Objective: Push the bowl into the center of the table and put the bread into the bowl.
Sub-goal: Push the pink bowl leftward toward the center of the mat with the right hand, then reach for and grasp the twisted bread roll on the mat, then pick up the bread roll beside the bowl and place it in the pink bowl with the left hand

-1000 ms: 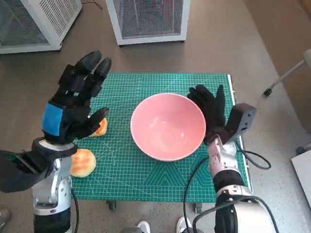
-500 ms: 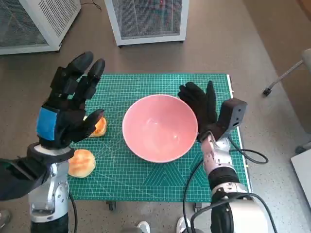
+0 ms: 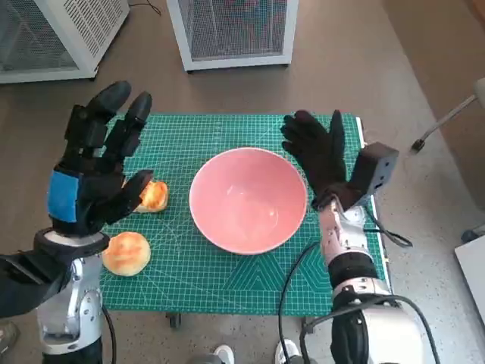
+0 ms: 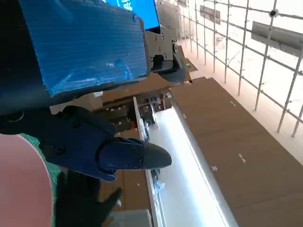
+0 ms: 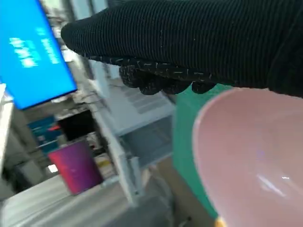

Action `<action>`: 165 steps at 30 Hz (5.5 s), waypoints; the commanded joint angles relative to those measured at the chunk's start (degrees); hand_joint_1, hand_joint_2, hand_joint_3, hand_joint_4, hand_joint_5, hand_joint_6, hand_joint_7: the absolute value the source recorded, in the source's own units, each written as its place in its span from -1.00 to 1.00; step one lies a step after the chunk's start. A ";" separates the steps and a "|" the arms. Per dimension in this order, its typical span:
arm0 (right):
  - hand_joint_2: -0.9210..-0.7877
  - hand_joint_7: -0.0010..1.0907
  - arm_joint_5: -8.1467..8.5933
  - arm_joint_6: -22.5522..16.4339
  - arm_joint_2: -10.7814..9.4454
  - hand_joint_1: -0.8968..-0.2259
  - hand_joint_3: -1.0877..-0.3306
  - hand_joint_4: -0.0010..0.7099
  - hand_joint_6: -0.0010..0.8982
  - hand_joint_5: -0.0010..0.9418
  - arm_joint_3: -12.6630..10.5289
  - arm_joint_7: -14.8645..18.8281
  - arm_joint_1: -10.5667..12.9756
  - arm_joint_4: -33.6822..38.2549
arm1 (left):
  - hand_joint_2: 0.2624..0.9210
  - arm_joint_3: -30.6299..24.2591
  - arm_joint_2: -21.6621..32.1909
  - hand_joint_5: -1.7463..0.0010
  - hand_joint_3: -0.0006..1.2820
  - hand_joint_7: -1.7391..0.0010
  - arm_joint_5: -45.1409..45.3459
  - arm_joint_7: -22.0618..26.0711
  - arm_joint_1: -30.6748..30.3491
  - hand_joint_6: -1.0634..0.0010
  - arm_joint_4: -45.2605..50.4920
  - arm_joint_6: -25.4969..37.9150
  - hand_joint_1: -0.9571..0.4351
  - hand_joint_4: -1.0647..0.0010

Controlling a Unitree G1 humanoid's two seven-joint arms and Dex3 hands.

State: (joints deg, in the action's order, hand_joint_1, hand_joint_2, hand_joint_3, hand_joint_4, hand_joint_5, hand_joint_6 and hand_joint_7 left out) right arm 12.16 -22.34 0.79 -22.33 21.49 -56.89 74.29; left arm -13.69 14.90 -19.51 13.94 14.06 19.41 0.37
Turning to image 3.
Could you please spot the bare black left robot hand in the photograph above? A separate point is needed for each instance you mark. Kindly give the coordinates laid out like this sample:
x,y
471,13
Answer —
x,y
94,189

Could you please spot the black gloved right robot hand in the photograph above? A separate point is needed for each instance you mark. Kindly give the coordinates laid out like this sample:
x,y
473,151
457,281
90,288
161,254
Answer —
x,y
322,159

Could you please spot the oblong orange toy bread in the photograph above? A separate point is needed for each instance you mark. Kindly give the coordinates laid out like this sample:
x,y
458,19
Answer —
x,y
157,195

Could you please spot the round toy bread bun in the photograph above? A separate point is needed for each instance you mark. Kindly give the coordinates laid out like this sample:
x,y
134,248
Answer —
x,y
127,254

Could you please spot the pink bowl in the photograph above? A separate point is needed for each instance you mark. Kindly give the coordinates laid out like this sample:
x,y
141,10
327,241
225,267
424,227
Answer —
x,y
246,204

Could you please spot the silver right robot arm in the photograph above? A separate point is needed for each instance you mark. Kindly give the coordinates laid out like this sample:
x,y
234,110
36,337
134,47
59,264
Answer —
x,y
341,242

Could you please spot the grey chair with metal leg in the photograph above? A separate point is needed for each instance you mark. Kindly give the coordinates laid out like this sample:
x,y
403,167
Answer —
x,y
447,118

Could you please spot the black table caster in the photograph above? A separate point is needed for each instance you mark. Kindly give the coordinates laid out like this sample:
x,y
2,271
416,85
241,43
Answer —
x,y
174,320
308,325

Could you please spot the green cutting mat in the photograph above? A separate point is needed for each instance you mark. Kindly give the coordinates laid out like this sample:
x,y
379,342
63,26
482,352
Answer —
x,y
227,280

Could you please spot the white mesh front cabinet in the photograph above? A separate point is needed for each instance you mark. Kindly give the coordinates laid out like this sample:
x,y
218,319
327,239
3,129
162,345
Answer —
x,y
235,30

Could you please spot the white cabinet with vent side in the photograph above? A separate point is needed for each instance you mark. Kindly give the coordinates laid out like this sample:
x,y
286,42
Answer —
x,y
87,30

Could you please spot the person's grey shoe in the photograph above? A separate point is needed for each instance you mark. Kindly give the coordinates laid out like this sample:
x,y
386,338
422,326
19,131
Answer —
x,y
8,337

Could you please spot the white board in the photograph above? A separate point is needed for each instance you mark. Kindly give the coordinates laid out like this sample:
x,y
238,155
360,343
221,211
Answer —
x,y
473,273

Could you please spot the person's white shoe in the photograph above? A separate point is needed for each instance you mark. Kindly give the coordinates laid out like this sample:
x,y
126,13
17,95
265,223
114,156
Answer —
x,y
286,352
224,354

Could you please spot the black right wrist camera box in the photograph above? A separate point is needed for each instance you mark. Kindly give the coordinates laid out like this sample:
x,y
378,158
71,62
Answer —
x,y
373,167

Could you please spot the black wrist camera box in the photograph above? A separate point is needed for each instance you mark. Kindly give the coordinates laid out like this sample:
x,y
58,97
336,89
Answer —
x,y
22,288
373,167

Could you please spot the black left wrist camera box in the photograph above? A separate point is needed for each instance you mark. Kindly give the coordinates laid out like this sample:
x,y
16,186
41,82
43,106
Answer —
x,y
22,288

